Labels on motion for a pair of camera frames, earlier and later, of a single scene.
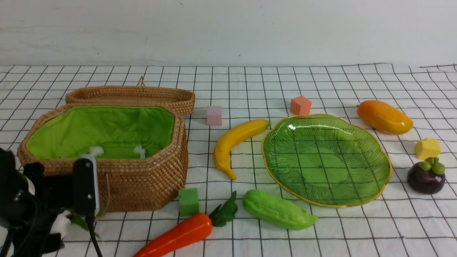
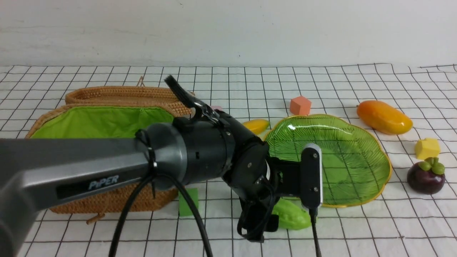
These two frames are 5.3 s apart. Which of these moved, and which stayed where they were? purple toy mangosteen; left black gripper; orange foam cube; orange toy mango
Moved: left black gripper
Stayed: purple toy mangosteen; orange toy mango; orange foam cube
